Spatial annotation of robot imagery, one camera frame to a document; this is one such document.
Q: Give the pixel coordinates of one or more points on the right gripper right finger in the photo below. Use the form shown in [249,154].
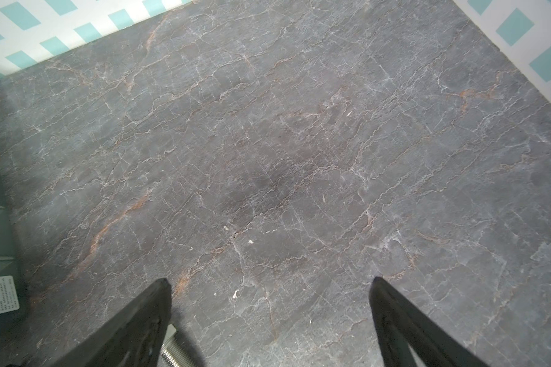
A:
[402,329]

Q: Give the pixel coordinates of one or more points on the silver bolt right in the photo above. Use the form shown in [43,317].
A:
[172,353]

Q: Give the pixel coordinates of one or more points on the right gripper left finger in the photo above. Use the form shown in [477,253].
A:
[133,337]

